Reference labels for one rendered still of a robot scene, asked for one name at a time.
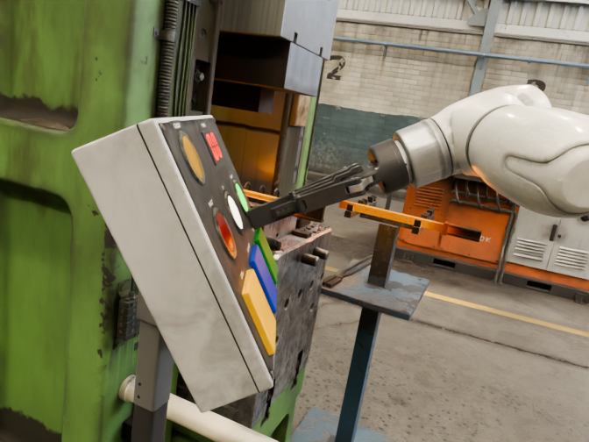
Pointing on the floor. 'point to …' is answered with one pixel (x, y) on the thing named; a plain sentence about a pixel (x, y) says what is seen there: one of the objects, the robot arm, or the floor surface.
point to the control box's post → (152, 385)
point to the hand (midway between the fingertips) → (272, 211)
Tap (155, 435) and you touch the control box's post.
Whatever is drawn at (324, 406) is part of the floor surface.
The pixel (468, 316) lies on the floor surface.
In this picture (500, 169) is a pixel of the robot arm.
